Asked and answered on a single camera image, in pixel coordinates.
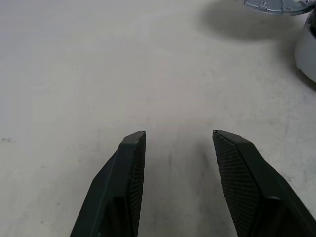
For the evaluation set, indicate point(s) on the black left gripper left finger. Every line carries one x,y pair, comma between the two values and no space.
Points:
116,192

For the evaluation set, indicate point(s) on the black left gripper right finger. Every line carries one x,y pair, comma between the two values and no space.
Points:
254,187

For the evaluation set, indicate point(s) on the silver motor rotor cover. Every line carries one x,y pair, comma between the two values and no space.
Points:
271,6

